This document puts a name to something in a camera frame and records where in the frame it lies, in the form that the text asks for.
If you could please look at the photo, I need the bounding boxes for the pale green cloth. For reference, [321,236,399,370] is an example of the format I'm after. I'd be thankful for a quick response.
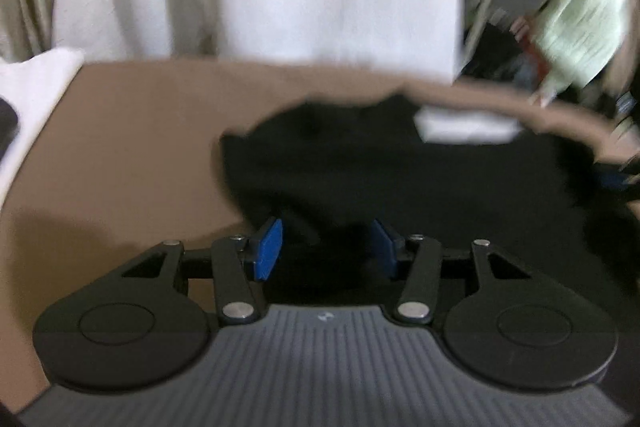
[530,0,633,92]

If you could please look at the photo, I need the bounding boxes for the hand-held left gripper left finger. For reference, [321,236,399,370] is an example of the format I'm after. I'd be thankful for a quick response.
[117,217,283,325]

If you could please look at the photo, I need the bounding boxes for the white folded garment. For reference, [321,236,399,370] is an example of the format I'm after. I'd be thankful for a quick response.
[0,48,85,208]

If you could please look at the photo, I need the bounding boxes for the black folded garment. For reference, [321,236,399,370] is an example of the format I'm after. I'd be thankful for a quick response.
[0,98,22,160]

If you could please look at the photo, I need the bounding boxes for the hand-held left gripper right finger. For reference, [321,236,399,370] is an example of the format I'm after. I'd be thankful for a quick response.
[370,218,536,325]

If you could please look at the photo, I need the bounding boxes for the brown bed sheet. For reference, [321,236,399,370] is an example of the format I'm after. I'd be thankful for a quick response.
[0,59,640,408]

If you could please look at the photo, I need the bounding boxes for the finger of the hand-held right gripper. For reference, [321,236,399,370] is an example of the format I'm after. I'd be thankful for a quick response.
[599,169,638,194]

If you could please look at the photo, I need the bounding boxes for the black garment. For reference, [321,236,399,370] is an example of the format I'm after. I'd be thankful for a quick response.
[220,92,640,308]
[0,98,22,160]

